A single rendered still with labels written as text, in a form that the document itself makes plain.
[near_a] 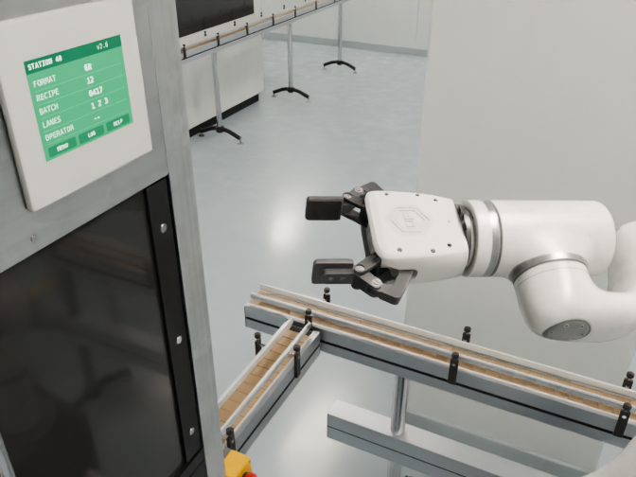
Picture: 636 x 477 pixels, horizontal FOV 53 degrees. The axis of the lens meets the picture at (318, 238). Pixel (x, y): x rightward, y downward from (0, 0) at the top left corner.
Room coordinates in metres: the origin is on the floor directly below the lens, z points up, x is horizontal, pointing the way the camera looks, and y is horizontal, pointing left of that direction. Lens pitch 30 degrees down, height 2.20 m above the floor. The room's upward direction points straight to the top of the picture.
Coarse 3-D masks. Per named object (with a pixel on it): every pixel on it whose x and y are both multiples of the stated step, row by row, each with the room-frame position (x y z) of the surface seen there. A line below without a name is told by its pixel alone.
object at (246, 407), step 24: (288, 336) 1.58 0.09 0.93; (312, 336) 1.57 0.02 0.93; (264, 360) 1.47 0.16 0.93; (288, 360) 1.47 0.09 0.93; (312, 360) 1.55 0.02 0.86; (240, 384) 1.36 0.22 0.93; (264, 384) 1.34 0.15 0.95; (288, 384) 1.40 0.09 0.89; (240, 408) 1.23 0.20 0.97; (264, 408) 1.28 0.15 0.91; (240, 432) 1.18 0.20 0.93
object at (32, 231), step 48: (0, 0) 0.68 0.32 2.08; (48, 0) 0.74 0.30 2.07; (96, 0) 0.80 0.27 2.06; (144, 0) 0.88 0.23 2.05; (144, 48) 0.87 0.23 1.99; (0, 144) 0.65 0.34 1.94; (0, 192) 0.63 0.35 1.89; (96, 192) 0.75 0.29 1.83; (0, 240) 0.62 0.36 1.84; (48, 240) 0.67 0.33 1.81
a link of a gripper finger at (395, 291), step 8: (400, 272) 0.54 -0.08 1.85; (408, 272) 0.54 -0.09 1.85; (400, 280) 0.53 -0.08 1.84; (408, 280) 0.53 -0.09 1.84; (384, 288) 0.52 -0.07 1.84; (392, 288) 0.52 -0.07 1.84; (400, 288) 0.52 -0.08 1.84; (376, 296) 0.52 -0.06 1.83; (384, 296) 0.51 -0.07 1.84; (392, 296) 0.51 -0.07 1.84; (400, 296) 0.51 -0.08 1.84; (392, 304) 0.51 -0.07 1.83
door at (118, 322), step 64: (64, 256) 0.70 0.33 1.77; (128, 256) 0.80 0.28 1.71; (0, 320) 0.60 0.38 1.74; (64, 320) 0.68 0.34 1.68; (128, 320) 0.78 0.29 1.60; (0, 384) 0.58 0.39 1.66; (64, 384) 0.66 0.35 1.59; (128, 384) 0.75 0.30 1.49; (64, 448) 0.63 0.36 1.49; (128, 448) 0.73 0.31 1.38
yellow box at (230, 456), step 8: (224, 448) 1.04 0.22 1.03; (224, 456) 1.02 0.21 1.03; (232, 456) 1.02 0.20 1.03; (240, 456) 1.02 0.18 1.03; (248, 456) 1.02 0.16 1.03; (224, 464) 0.99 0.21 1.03; (232, 464) 0.99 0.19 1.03; (240, 464) 0.99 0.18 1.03; (248, 464) 1.00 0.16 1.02; (232, 472) 0.97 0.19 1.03; (240, 472) 0.97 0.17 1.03
